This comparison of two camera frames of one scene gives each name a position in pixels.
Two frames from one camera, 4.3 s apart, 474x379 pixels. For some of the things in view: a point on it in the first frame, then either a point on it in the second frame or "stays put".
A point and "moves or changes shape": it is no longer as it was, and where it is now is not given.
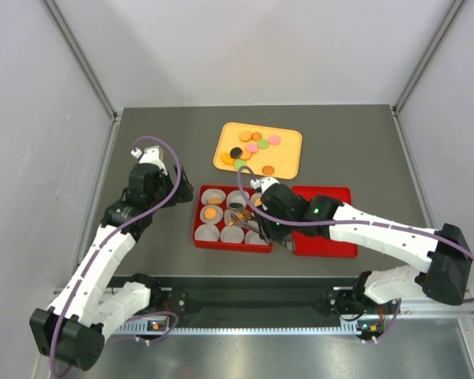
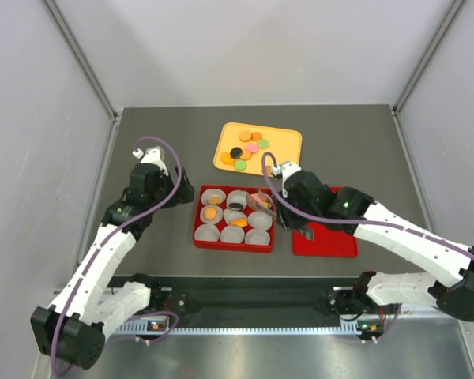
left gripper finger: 288,241 -> 309,232
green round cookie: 263,144 stays put
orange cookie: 210,213 stays put
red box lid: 312,246 stays put
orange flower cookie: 214,200 stays put
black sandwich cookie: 235,206 stays put
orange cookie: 239,215 moves or changes shape
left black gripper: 185,192 stays put
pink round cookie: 274,139 -> 257,198
